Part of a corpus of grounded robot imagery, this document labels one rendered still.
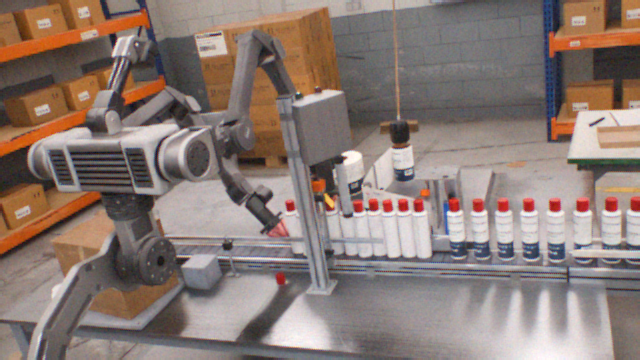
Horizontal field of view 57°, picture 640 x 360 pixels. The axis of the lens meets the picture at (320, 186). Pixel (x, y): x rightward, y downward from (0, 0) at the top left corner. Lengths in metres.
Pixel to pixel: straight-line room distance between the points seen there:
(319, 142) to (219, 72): 4.05
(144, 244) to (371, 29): 5.19
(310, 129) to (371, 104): 5.09
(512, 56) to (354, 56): 1.71
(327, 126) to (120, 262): 0.73
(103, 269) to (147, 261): 0.13
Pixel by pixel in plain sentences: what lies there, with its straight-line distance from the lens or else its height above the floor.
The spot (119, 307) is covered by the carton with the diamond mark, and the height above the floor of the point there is 0.90.
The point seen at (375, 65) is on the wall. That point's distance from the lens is 6.72.
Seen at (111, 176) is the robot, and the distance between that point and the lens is 1.66.
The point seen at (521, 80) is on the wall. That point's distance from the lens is 6.37.
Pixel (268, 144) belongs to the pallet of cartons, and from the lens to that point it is 5.79.
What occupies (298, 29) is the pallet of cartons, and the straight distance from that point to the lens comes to 5.36.
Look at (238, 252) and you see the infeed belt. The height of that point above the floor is 0.88.
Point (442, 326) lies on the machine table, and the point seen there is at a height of 0.83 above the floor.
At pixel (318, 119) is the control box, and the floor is 1.42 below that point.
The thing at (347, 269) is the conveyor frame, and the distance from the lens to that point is 2.09.
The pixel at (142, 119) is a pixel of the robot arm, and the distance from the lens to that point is 2.12.
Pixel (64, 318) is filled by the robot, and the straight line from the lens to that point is 1.74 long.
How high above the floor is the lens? 1.87
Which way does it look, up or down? 21 degrees down
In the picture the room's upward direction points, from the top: 10 degrees counter-clockwise
